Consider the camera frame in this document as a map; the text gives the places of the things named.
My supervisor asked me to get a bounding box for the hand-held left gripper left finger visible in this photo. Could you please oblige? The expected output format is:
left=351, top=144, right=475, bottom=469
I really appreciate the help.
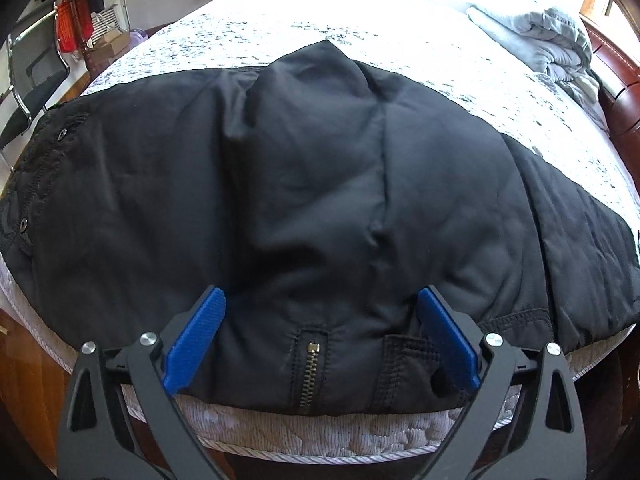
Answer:
left=59, top=286, right=236, bottom=480

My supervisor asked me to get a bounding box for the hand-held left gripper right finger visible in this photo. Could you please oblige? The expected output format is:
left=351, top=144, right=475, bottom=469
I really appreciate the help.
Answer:
left=400, top=286, right=588, bottom=480

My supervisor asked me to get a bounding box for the black jacket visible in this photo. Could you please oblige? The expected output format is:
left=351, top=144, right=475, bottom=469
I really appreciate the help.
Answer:
left=0, top=40, right=640, bottom=416

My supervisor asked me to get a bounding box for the bed with patterned white cover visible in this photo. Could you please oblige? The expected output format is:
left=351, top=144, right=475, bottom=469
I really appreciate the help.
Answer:
left=0, top=0, right=640, bottom=466

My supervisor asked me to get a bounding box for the cardboard box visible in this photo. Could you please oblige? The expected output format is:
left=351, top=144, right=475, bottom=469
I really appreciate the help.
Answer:
left=90, top=27, right=132, bottom=68

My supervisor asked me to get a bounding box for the dark red wooden headboard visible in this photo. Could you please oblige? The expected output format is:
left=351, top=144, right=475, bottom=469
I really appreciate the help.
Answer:
left=580, top=15, right=640, bottom=136

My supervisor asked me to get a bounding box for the folded grey duvet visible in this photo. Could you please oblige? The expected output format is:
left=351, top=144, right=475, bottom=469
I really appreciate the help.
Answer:
left=467, top=4, right=608, bottom=106

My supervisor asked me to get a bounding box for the red mesh bag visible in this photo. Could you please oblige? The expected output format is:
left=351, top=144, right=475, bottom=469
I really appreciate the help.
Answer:
left=55, top=0, right=96, bottom=53

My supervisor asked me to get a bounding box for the black chrome frame chair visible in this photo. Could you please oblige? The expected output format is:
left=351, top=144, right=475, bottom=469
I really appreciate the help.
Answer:
left=0, top=2, right=71, bottom=171

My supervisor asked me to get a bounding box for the white wire rack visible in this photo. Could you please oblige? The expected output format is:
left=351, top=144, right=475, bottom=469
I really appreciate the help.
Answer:
left=92, top=4, right=127, bottom=36

